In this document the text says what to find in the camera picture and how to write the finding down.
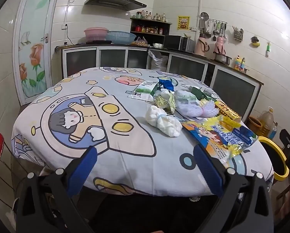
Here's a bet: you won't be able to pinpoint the yellow blue snack bag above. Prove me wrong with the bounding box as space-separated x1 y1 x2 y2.
181 115 259 168

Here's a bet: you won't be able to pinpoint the white plastic bag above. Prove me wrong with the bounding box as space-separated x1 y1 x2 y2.
145 105 182 137

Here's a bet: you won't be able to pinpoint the yellow red snack box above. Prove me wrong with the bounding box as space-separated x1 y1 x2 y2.
215 101 242 123

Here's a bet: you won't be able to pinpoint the dark green wrapper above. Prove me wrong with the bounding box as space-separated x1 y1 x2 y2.
190 87 207 100

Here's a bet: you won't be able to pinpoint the yellow wrapper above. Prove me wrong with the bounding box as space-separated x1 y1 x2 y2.
154 94 176 114

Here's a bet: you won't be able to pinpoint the blue glove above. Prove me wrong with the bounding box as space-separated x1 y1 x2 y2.
159 79 174 91

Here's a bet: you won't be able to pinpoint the green white milk carton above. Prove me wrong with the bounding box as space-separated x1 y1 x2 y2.
128 81 159 102

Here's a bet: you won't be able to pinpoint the white green wrapper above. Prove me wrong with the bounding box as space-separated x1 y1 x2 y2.
174 90 200 105

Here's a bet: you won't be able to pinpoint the yellow rimmed trash bin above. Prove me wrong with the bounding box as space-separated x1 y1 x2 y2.
259 136 290 182

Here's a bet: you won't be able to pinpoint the kitchen counter cabinets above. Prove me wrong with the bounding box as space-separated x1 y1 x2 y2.
55 43 263 121

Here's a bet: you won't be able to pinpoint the blue water bottle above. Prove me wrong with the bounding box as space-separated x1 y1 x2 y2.
268 122 278 140

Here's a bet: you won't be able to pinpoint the cooking oil jug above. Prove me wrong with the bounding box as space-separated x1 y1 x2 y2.
257 107 274 137

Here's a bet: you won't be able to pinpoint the brown plastic bucket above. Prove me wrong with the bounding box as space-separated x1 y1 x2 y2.
246 116 263 136

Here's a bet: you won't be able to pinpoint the cartoon printed tablecloth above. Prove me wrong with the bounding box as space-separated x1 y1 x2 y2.
11 67 274 197

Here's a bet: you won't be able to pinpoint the detergent bottles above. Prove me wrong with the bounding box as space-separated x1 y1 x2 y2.
234 55 246 73

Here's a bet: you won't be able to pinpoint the steel pot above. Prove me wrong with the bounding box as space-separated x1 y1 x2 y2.
214 52 232 66

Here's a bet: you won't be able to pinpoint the pink thermos right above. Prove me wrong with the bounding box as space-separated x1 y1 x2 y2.
213 36 226 55

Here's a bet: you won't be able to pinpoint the pink thermos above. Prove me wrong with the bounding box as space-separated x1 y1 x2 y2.
194 33 210 56
213 36 226 55

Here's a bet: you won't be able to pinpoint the white sack under counter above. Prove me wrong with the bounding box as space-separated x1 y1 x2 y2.
148 50 169 72

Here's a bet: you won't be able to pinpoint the pink thermos left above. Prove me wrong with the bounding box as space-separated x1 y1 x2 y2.
194 33 210 56

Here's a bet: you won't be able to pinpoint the microwave oven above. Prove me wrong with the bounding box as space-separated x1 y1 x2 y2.
163 35 196 53

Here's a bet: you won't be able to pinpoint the pink plastic basin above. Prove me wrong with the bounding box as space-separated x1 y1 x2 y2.
84 27 109 42

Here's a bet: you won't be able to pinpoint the blue plastic basket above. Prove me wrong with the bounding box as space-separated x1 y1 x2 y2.
105 31 137 45

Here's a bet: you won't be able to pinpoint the hanging utensil rack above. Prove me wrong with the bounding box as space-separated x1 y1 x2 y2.
199 12 228 41

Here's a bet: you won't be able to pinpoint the black spice shelf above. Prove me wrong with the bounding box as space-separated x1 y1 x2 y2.
130 17 172 45

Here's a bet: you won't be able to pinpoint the painted flower door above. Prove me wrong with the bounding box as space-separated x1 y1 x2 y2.
13 0 57 106

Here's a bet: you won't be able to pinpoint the yellow wall poster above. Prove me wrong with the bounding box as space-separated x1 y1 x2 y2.
177 16 190 30

